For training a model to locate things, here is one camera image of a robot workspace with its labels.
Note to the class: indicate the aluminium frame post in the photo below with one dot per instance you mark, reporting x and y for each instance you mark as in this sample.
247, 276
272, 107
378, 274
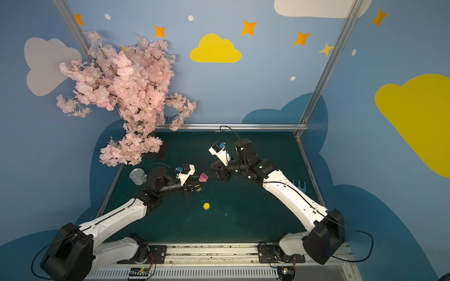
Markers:
70, 20
333, 58

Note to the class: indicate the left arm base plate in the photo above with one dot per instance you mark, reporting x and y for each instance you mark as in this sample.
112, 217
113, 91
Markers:
156, 254

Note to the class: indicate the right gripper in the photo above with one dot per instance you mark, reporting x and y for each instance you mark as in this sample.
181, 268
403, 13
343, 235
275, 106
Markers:
223, 171

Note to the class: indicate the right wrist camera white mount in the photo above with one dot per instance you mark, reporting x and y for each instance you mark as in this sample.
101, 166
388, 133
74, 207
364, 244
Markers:
219, 150

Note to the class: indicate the right electronics board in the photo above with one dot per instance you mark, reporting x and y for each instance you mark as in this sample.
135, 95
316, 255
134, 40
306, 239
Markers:
285, 274

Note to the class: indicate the pink cherry blossom tree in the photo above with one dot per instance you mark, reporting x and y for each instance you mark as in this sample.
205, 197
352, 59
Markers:
133, 81

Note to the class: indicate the silver metal can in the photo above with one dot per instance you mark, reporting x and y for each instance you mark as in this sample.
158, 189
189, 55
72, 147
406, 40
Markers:
138, 176

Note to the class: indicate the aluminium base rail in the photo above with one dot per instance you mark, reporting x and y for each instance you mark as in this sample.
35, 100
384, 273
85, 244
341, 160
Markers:
231, 262

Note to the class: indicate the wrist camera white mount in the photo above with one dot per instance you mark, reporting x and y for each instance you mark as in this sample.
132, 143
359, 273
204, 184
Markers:
184, 172
219, 150

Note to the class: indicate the magenta paint jar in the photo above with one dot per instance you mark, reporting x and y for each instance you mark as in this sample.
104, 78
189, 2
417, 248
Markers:
203, 178

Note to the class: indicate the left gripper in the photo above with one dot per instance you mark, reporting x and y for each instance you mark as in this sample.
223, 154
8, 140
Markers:
188, 188

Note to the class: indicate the electronics board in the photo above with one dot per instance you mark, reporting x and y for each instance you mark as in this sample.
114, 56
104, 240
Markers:
285, 274
139, 274

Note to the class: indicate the horizontal aluminium frame bar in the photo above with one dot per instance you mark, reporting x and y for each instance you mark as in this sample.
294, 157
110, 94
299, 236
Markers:
245, 127

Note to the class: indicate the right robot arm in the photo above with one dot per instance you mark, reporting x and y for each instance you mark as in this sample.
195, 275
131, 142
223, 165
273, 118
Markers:
324, 230

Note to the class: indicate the right aluminium frame post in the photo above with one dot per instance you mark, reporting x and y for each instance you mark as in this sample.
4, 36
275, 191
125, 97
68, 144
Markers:
333, 58

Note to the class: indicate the left electronics board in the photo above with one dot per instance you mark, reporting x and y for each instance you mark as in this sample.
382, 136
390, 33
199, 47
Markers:
139, 274

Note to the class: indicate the blue garden fork wooden handle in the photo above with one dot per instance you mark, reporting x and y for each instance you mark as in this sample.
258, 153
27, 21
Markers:
302, 185

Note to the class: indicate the left aluminium frame post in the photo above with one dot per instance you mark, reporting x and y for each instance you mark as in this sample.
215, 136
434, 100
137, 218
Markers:
70, 20

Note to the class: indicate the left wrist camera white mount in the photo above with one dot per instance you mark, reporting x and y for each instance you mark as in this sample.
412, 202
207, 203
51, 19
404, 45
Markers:
184, 172

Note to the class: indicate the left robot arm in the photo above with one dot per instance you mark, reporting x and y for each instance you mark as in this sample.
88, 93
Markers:
76, 251

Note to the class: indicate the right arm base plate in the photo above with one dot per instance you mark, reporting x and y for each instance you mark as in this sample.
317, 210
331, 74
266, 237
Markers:
269, 253

